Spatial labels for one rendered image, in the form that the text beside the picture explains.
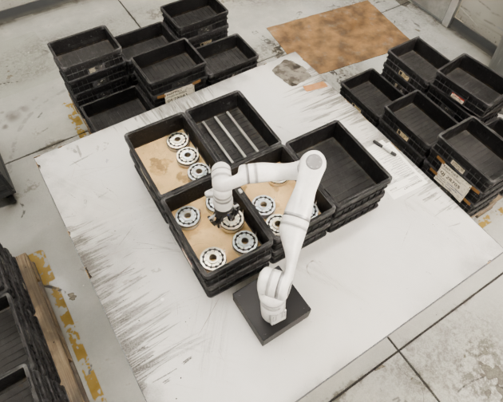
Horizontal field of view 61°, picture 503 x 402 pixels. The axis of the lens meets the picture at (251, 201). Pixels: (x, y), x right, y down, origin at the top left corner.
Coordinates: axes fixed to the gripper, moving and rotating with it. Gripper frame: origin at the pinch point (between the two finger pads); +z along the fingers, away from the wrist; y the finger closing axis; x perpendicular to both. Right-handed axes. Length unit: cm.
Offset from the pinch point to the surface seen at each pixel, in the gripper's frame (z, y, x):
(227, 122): 5, 29, 52
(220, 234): 4.4, -3.1, -2.1
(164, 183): 4.4, -12.7, 33.3
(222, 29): 41, 85, 165
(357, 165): 5, 69, -1
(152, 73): 39, 21, 143
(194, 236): 4.3, -12.8, 2.5
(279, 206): 4.5, 25.6, -2.1
